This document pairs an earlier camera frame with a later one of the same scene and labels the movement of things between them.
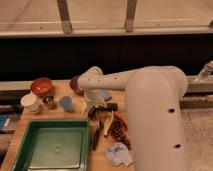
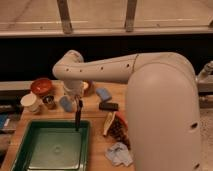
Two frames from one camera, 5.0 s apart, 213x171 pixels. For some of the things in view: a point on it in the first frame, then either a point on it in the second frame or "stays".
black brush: [96, 137] -> [78, 113]
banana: [108, 123] stays
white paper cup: [31, 102] stays
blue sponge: [105, 94] stays
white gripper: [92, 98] -> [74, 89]
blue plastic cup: [66, 102] stays
